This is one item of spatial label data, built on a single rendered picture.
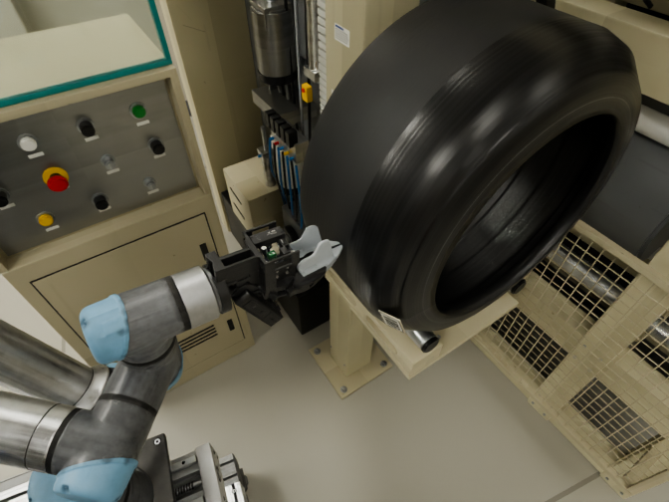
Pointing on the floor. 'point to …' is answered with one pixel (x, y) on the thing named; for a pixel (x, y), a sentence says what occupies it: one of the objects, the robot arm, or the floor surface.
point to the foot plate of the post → (344, 385)
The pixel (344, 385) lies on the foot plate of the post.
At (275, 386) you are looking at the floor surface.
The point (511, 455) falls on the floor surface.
